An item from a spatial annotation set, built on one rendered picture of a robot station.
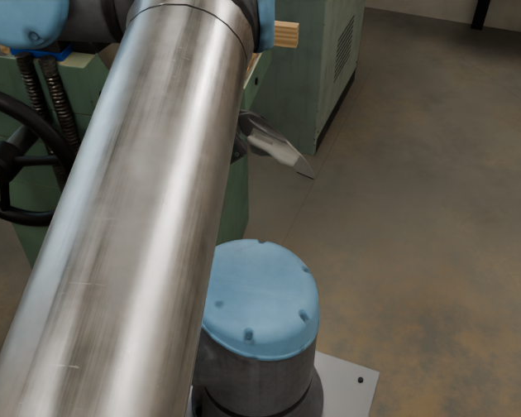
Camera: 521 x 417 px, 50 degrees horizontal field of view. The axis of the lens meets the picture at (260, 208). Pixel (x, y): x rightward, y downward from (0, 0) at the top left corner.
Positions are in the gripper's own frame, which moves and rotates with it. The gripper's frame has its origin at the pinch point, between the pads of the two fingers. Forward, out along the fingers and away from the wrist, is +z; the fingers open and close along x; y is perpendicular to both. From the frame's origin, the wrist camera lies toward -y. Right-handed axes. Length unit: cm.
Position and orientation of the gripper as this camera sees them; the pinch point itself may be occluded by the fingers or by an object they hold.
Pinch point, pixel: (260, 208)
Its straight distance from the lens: 67.1
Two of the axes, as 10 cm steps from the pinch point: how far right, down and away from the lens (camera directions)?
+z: 5.3, 7.8, 3.5
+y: 0.3, 3.9, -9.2
